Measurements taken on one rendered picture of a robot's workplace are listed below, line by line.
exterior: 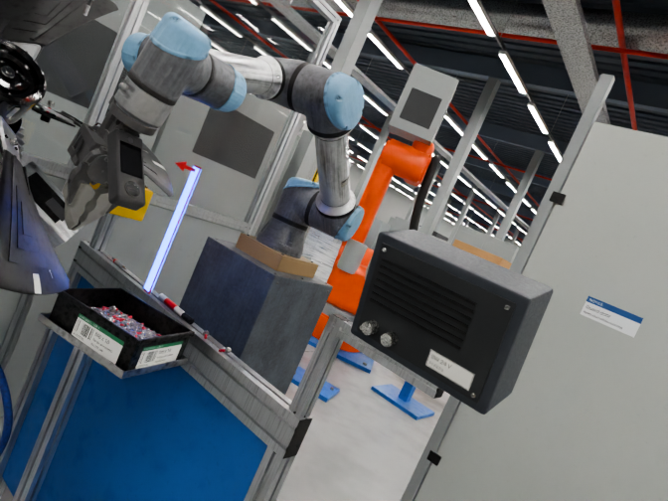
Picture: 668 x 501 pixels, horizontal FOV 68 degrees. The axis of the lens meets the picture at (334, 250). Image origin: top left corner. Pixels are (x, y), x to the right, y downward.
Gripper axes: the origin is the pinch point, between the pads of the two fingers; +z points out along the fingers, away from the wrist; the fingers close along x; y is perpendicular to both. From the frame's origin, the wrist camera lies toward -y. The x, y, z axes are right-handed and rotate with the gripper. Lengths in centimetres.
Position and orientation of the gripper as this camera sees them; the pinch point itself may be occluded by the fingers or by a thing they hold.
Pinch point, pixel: (76, 225)
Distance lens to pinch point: 87.7
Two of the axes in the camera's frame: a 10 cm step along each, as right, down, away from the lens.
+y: -5.8, -6.3, 5.2
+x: -5.5, -1.8, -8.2
